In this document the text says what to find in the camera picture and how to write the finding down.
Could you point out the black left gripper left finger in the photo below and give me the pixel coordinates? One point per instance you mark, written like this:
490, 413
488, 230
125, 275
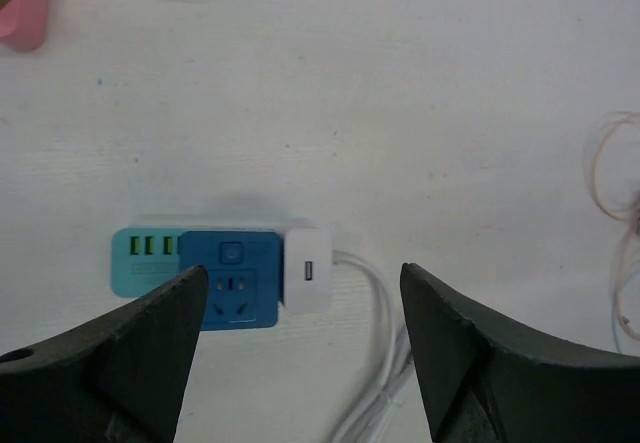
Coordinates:
120, 377

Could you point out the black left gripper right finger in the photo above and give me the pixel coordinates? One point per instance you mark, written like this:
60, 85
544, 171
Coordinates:
485, 377

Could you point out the teal power strip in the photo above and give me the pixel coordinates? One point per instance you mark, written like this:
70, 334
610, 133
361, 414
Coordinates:
143, 258

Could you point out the dark blue plug adapter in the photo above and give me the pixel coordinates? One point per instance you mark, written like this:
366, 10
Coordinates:
244, 271

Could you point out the white usb charger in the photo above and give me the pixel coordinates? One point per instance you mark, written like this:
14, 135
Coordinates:
307, 271

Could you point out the pink triangular socket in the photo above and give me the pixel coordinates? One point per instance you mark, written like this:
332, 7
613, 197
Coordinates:
24, 24

